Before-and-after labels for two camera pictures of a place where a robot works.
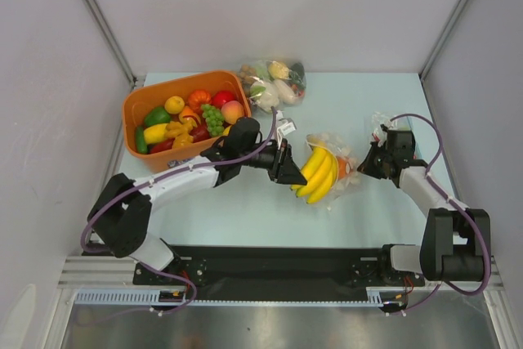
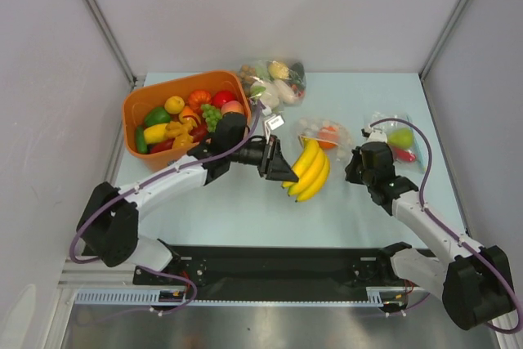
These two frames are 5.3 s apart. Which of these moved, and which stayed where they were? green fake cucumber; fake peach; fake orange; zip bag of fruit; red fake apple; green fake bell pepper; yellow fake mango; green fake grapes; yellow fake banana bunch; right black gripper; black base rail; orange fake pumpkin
Moved: yellow fake banana bunch; right black gripper; zip bag of fruit; fake orange
Stayed: green fake grapes; yellow fake mango; red fake apple; fake peach; green fake cucumber; black base rail; green fake bell pepper; orange fake pumpkin
